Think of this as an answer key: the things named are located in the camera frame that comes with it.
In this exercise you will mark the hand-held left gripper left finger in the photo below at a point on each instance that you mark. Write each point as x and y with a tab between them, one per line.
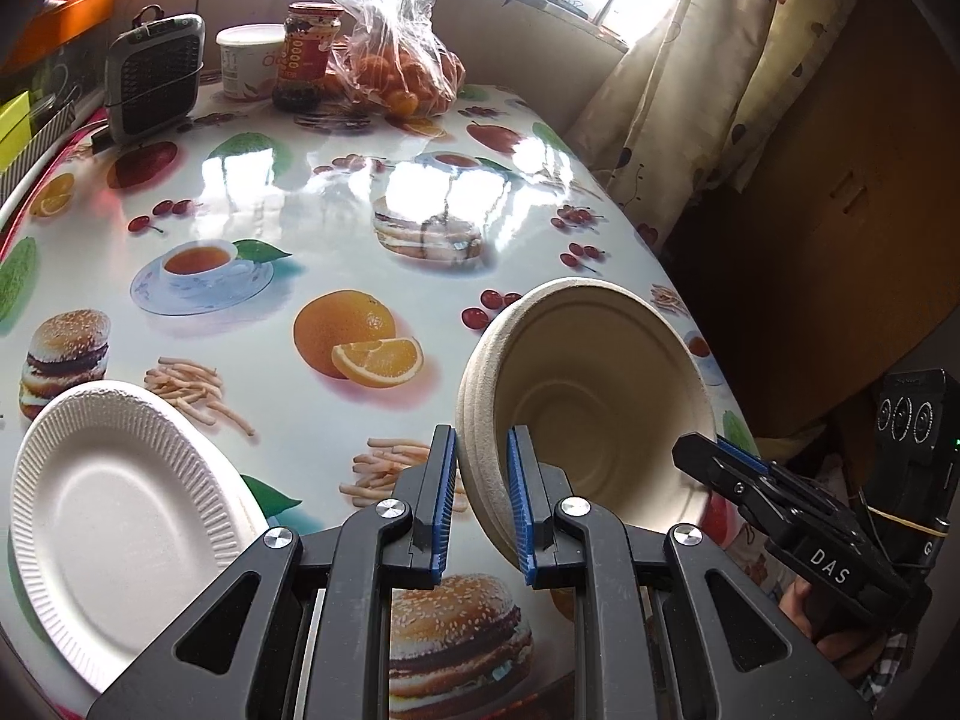
444	510

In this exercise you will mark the patterned cream curtain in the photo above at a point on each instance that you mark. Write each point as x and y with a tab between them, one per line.
697	90

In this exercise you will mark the white plastic tub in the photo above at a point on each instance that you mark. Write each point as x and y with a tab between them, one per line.
247	64

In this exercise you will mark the green flat box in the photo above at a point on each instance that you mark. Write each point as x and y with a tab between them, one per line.
15	127

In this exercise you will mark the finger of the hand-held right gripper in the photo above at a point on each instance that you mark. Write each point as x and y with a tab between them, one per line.
705	461
742	454

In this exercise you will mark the striped grey box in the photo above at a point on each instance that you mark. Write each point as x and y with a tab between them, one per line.
49	139

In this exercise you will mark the orange tray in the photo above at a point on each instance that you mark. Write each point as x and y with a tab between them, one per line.
60	22

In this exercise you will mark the clear plastic bag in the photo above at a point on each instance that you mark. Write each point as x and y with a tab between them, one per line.
375	0

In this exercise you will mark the red label glass jar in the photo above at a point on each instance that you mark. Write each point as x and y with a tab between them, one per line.
307	60

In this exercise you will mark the fruit print tablecloth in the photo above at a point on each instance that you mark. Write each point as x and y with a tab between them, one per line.
300	202

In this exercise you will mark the wooden cabinet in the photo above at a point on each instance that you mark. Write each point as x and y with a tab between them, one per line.
847	202

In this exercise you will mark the person's right forearm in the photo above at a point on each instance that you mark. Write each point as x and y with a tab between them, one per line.
892	667

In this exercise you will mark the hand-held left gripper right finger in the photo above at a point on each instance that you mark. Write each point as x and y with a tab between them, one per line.
520	510

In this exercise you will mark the person's right hand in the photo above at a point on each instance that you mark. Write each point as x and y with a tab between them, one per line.
847	649

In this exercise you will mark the pile of oranges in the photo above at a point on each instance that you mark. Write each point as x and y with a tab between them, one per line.
405	82

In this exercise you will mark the small grey fan heater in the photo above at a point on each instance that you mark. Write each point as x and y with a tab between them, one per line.
154	82

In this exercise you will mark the large beige paper bowl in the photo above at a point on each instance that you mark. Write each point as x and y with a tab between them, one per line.
466	427

